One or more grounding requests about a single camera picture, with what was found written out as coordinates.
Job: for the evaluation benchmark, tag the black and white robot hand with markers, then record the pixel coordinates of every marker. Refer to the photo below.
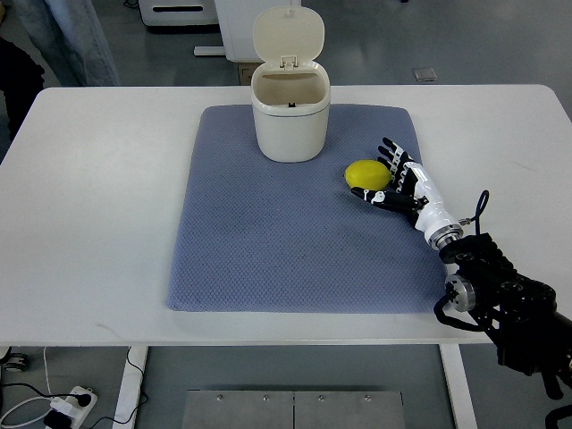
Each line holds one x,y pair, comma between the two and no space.
412,192

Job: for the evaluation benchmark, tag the yellow lemon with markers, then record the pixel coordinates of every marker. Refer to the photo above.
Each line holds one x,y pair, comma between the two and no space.
367,174

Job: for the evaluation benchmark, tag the cream trash bin with lid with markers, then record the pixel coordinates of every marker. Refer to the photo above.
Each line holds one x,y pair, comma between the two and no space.
290,91

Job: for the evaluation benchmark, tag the grey floor socket plate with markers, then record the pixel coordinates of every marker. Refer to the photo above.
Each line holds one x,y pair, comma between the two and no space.
426,74

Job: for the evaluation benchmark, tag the blue quilted mat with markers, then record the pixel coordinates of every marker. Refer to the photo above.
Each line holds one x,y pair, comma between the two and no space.
260,236

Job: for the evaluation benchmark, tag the cardboard box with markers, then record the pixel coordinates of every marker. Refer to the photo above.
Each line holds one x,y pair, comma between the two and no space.
246,72

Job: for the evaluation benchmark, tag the white table leg right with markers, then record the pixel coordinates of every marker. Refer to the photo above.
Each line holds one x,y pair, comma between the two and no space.
457,385

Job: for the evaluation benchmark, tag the white table leg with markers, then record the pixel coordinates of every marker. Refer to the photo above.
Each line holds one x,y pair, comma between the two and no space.
130,393
457,385

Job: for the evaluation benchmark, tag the metal floor plate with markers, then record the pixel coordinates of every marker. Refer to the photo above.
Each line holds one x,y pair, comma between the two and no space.
294,409

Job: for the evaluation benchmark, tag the white appliance with slot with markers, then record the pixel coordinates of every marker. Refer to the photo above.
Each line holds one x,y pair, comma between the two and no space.
179,14

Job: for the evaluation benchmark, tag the white table leg left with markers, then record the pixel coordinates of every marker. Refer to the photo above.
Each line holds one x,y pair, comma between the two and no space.
130,393

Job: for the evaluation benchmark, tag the person in jeans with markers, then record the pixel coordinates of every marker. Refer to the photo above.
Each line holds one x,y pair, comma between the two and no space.
71,40

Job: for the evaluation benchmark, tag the white power strip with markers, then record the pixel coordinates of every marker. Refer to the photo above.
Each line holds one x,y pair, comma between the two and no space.
70,410

